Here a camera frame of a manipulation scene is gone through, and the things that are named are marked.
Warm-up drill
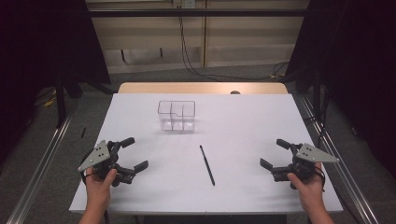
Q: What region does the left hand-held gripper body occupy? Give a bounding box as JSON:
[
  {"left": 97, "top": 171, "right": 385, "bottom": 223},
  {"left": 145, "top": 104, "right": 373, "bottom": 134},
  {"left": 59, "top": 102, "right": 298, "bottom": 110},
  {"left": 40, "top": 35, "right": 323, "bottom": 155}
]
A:
[{"left": 77, "top": 139, "right": 138, "bottom": 188}]

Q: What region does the person's right hand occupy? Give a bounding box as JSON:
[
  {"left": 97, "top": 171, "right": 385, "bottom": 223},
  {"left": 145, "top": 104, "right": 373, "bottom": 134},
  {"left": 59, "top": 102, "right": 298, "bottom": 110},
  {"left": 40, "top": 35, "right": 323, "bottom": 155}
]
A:
[{"left": 287, "top": 162, "right": 326, "bottom": 214}]

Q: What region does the person's left hand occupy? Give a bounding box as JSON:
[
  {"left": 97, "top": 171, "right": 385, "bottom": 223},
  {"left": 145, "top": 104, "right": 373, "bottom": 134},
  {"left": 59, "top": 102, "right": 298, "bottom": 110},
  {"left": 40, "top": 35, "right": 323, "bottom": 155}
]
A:
[{"left": 84, "top": 166, "right": 118, "bottom": 213}]

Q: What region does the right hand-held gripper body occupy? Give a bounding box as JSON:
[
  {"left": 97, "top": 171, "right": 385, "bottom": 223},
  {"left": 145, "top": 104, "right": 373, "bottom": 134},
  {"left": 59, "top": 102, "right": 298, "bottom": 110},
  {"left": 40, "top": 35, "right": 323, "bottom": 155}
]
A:
[{"left": 272, "top": 142, "right": 341, "bottom": 190}]

